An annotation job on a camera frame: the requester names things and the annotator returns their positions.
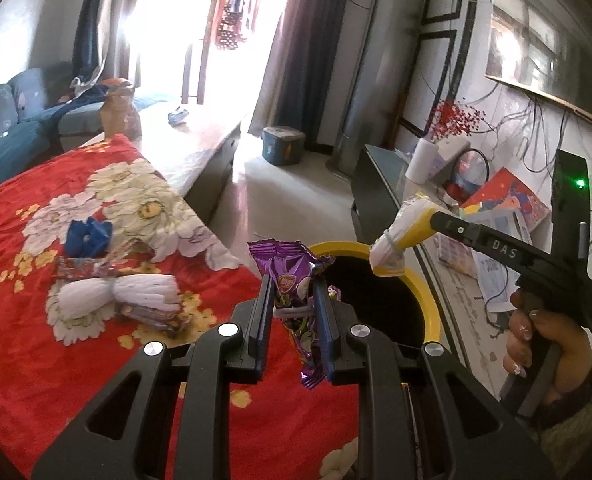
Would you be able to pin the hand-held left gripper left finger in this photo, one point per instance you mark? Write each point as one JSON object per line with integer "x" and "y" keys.
{"x": 263, "y": 310}

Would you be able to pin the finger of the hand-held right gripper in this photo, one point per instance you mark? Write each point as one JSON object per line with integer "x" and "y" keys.
{"x": 455, "y": 227}

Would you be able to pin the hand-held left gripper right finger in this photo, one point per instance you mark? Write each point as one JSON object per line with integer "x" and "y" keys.
{"x": 323, "y": 310}

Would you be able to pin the purple snack packet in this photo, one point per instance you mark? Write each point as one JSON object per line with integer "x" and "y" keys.
{"x": 291, "y": 275}

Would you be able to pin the yellow rimmed trash bin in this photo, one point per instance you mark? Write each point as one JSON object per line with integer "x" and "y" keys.
{"x": 375, "y": 300}

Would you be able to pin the yellow white foam net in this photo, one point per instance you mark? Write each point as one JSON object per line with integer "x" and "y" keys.
{"x": 400, "y": 240}

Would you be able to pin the red clear packet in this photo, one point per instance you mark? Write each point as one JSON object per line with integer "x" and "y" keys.
{"x": 86, "y": 267}

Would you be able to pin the blue wrapper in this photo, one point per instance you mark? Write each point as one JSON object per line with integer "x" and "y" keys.
{"x": 88, "y": 237}

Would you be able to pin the person's right forearm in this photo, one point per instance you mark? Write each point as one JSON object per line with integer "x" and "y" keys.
{"x": 590, "y": 435}

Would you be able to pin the person's right hand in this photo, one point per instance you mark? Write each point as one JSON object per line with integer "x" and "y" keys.
{"x": 570, "y": 360}

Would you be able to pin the clear compartment box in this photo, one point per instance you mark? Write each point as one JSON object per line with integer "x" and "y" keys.
{"x": 455, "y": 257}

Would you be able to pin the red book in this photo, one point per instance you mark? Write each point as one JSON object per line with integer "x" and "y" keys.
{"x": 510, "y": 200}

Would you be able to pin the white blue cardboard box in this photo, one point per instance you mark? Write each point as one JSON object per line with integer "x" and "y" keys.
{"x": 495, "y": 280}

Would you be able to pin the white vase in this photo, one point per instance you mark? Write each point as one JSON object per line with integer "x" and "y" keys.
{"x": 419, "y": 162}

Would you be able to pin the glass top television cabinet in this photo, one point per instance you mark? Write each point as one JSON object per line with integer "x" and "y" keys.
{"x": 375, "y": 180}

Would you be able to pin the red berry branches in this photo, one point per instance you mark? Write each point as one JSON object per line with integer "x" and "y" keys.
{"x": 455, "y": 120}

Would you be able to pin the blue storage box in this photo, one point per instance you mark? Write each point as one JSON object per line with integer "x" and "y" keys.
{"x": 283, "y": 147}

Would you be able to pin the wooden coffee table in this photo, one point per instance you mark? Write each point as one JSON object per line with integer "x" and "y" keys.
{"x": 191, "y": 160}

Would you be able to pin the grey standing air conditioner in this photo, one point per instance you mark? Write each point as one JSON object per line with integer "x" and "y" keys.
{"x": 375, "y": 70}

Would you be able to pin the dark blue case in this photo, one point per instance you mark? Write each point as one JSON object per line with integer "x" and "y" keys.
{"x": 178, "y": 116}

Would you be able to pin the red floral blanket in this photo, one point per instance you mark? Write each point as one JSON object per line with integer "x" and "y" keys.
{"x": 36, "y": 360}

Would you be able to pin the grey curtain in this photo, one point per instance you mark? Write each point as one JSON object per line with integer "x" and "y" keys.
{"x": 301, "y": 50}

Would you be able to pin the brown paper bag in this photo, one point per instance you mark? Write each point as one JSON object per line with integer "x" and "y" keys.
{"x": 121, "y": 112}

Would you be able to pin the dark blue cloth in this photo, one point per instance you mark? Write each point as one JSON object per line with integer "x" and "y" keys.
{"x": 91, "y": 92}

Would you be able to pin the glass balcony door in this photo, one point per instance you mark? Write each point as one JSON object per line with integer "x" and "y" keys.
{"x": 176, "y": 35}

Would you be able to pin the hanging clothes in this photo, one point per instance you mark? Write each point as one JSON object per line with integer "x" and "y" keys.
{"x": 236, "y": 5}

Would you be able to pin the blue heart print sofa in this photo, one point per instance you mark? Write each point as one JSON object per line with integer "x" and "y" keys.
{"x": 6, "y": 135}

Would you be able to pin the dark blue curtain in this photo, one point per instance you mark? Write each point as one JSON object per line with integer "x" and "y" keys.
{"x": 96, "y": 20}

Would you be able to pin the wall television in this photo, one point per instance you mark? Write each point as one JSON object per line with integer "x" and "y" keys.
{"x": 550, "y": 35}

